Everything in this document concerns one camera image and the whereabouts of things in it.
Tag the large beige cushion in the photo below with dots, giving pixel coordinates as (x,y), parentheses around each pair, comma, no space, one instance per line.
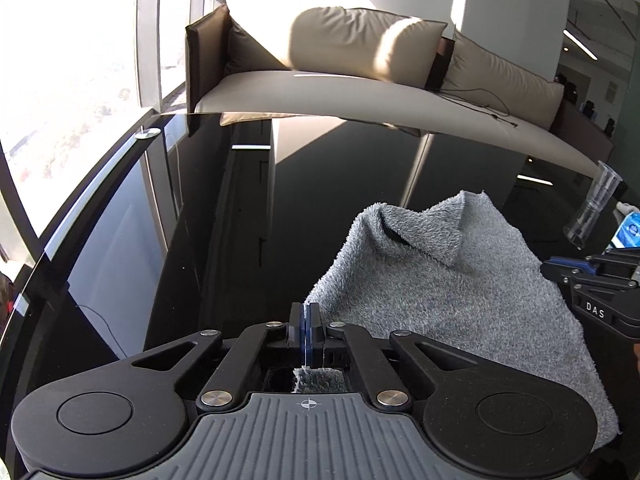
(340,40)

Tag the blue tissue packet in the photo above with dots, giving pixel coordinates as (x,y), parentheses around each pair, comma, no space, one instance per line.
(629,230)

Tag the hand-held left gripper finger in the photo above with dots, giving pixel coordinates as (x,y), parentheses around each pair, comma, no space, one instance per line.
(312,330)
(300,330)

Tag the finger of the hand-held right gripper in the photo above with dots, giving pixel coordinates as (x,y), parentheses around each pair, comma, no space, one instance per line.
(567,264)
(555,276)

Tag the beige sofa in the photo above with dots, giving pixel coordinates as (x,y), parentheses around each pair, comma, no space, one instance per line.
(325,90)

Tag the grey towel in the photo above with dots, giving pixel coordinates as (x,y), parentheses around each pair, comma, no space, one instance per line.
(450,300)

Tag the ceiling strip light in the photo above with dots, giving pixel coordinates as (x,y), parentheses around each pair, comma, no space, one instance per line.
(580,44)

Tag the clear plastic cup stack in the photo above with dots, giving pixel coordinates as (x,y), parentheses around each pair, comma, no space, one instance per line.
(602,185)

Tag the grey window frame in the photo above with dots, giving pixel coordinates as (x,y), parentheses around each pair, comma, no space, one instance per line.
(147,35)

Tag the small beige cushion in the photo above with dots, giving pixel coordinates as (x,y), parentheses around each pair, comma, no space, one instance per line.
(500,85)

